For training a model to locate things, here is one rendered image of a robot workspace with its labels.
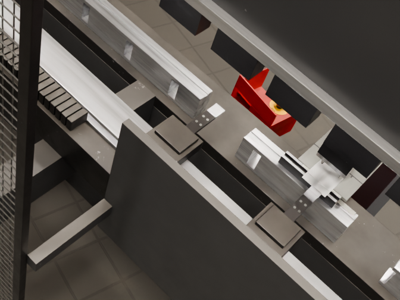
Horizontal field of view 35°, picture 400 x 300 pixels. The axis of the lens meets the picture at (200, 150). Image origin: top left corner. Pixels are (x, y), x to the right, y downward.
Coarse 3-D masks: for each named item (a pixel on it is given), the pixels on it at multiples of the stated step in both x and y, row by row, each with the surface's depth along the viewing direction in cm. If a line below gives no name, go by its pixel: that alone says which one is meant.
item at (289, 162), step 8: (288, 152) 183; (280, 160) 183; (288, 160) 181; (296, 160) 182; (288, 168) 182; (296, 168) 180; (304, 168) 181; (296, 176) 182; (304, 184) 181; (328, 200) 178; (336, 200) 177
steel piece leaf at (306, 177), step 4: (304, 176) 179; (308, 176) 179; (308, 180) 178; (312, 180) 179; (316, 180) 179; (312, 184) 178; (316, 184) 178; (320, 184) 179; (316, 188) 177; (320, 188) 178; (324, 188) 178; (324, 192) 177; (328, 192) 178; (324, 196) 176
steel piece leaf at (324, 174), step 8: (320, 160) 184; (312, 168) 181; (320, 168) 182; (328, 168) 183; (312, 176) 180; (320, 176) 180; (328, 176) 181; (336, 176) 182; (328, 184) 179; (336, 184) 180
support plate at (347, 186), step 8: (320, 144) 188; (312, 152) 185; (304, 160) 183; (312, 160) 183; (376, 168) 187; (360, 176) 184; (368, 176) 185; (344, 184) 181; (352, 184) 182; (360, 184) 182; (344, 192) 179; (352, 192) 180; (344, 200) 178
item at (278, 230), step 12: (312, 192) 176; (300, 204) 172; (264, 216) 164; (276, 216) 165; (288, 216) 169; (252, 228) 162; (264, 228) 162; (276, 228) 162; (288, 228) 163; (300, 228) 164; (264, 240) 161; (276, 240) 160; (288, 240) 161; (276, 252) 160
